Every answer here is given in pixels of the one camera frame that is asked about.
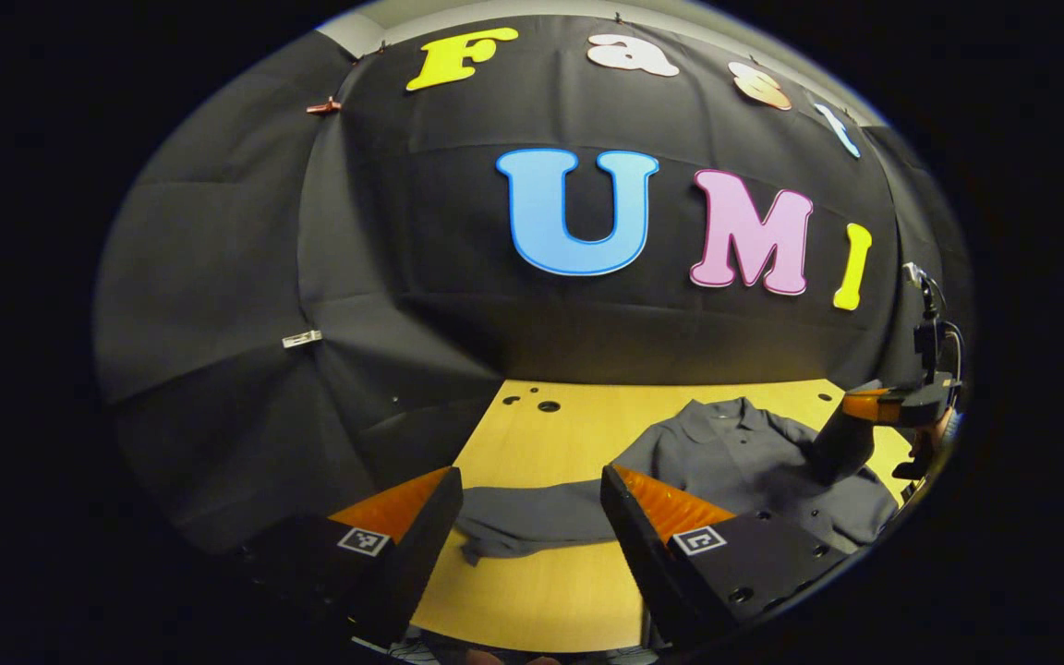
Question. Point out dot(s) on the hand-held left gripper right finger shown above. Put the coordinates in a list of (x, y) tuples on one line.
[(634, 545)]

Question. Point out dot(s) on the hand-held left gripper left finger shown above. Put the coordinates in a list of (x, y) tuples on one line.
[(426, 545)]

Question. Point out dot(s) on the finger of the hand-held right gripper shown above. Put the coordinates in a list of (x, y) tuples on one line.
[(851, 434)]

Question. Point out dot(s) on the grey button-up shirt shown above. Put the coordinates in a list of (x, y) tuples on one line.
[(735, 462)]

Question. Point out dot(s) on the white cloth tag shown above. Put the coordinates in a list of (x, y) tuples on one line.
[(301, 339)]

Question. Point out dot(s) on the black backdrop cloth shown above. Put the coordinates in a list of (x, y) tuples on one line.
[(458, 305)]

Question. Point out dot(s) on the red cloth clip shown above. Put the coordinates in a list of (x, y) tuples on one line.
[(323, 106)]

